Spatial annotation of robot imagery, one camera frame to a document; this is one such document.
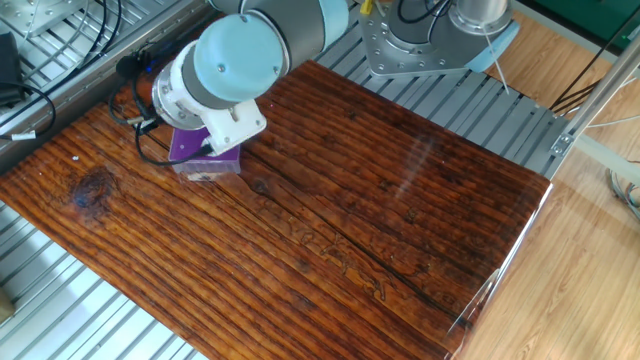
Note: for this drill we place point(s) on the aluminium frame post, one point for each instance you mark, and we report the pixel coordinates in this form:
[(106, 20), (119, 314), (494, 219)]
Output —
[(595, 95)]

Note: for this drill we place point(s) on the silver grey UR5 robot arm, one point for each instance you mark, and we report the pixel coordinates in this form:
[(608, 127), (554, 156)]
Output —
[(260, 45)]

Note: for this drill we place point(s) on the purple pipette tip box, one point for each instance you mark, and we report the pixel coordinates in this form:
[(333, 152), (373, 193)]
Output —
[(192, 145)]

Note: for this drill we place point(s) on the yellow plug tag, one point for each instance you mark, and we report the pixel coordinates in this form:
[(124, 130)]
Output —
[(366, 7)]

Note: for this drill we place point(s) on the silver wrist flange coupling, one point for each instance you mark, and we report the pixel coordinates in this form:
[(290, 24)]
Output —
[(167, 105)]

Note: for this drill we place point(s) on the beige tape piece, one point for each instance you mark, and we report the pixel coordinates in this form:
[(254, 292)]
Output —
[(200, 176)]

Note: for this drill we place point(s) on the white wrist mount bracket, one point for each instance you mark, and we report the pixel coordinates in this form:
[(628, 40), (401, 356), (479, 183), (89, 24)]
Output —
[(235, 125)]

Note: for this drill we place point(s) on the aluminium perforated plate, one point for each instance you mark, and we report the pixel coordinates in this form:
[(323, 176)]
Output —
[(40, 15)]

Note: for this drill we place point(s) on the white zip tie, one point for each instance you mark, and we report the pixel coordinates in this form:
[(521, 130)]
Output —
[(496, 60)]

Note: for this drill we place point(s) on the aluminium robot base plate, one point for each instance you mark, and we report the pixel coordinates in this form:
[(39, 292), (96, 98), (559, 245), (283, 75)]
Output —
[(385, 50)]

